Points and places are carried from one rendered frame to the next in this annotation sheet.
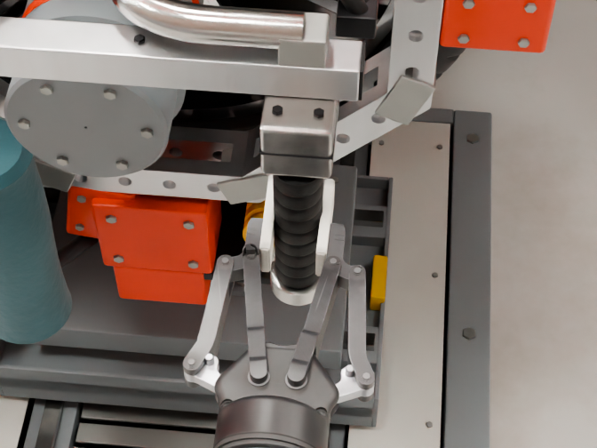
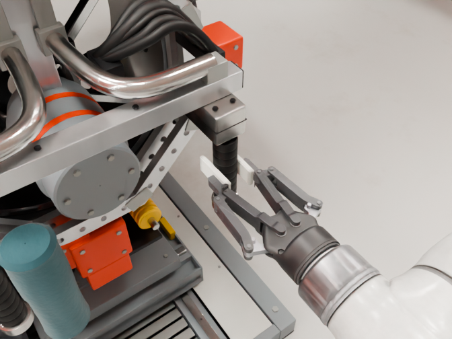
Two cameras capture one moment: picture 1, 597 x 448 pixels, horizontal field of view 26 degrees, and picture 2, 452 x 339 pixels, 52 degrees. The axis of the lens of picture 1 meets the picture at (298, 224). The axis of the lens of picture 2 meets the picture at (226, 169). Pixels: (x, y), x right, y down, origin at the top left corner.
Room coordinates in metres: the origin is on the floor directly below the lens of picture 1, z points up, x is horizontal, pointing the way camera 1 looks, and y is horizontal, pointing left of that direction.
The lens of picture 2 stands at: (0.22, 0.31, 1.33)
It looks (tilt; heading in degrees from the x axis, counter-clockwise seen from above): 47 degrees down; 319
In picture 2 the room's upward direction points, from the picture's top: straight up
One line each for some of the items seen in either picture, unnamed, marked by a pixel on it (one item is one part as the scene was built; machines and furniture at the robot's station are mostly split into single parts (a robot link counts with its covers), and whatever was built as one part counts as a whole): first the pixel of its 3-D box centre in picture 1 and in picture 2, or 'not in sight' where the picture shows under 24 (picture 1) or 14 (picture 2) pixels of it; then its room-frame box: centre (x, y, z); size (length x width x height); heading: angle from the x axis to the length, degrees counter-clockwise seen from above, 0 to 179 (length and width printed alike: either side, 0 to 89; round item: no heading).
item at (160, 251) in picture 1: (167, 200); (91, 234); (0.87, 0.14, 0.48); 0.16 x 0.12 x 0.17; 175
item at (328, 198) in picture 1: (325, 227); (237, 163); (0.57, -0.02, 0.83); 0.07 x 0.01 x 0.03; 174
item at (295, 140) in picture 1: (301, 105); (212, 107); (0.61, 0.00, 0.93); 0.09 x 0.05 x 0.05; 175
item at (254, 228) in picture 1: (241, 250); (215, 192); (0.55, 0.04, 0.83); 0.05 x 0.03 x 0.01; 175
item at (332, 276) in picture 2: not in sight; (336, 282); (0.35, 0.02, 0.83); 0.09 x 0.06 x 0.09; 85
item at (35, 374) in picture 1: (203, 282); (98, 274); (1.00, 0.13, 0.13); 0.50 x 0.36 x 0.10; 85
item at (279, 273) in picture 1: (298, 224); (224, 170); (0.58, 0.00, 0.83); 0.04 x 0.04 x 0.16
